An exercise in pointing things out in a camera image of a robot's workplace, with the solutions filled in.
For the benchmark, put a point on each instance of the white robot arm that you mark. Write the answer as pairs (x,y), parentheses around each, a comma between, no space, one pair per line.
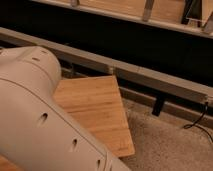
(35,132)

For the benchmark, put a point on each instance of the wooden board table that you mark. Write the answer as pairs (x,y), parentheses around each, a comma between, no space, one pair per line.
(95,103)

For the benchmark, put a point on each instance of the black rail bracket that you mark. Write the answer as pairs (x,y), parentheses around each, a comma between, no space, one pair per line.
(158,105)

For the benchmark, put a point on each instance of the grey metal rail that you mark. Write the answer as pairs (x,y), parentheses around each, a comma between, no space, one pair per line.
(163,82)

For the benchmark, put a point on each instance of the wooden shelf frame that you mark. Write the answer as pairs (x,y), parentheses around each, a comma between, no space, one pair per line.
(161,13)

